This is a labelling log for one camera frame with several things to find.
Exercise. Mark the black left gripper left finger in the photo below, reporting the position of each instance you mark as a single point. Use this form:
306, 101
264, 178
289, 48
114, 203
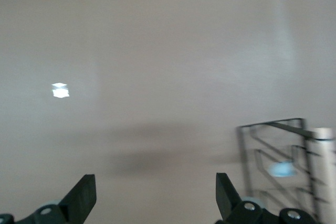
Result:
78, 203

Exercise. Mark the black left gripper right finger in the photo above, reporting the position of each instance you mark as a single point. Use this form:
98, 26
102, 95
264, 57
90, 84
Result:
228, 203

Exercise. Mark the small brown tape patch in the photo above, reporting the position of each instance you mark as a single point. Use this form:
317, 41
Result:
60, 93

